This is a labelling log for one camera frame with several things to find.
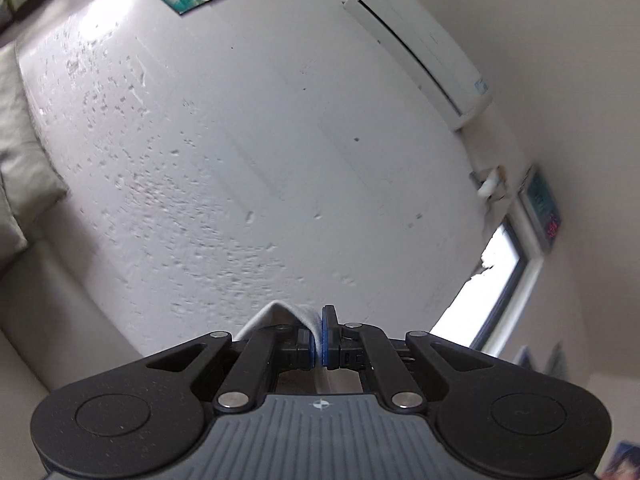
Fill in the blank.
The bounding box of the grey fabric sofa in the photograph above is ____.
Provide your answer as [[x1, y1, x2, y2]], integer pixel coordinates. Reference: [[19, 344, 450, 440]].
[[1, 240, 141, 479]]

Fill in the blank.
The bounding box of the white wall air conditioner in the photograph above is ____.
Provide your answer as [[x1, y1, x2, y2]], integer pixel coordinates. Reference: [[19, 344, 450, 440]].
[[343, 0, 492, 131]]

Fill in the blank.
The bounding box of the small teal wall picture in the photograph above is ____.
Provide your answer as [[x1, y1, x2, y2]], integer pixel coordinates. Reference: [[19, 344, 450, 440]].
[[518, 164, 562, 252]]

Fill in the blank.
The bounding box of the rear olive cushion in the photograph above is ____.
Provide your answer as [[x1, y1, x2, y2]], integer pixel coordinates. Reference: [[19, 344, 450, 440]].
[[0, 183, 28, 272]]

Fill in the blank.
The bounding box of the window frame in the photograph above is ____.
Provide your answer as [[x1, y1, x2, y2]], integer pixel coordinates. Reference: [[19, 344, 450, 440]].
[[429, 213, 544, 356]]

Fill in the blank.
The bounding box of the light grey sweatshirt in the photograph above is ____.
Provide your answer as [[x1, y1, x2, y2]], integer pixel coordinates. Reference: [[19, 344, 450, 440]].
[[234, 300, 363, 394]]

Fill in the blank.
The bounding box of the front olive cushion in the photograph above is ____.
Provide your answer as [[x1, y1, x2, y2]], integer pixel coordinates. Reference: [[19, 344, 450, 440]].
[[1, 44, 67, 230]]

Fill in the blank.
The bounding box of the olive cushion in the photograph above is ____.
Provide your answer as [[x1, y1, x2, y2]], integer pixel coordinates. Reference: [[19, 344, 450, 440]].
[[1, 44, 67, 230], [0, 183, 28, 272]]

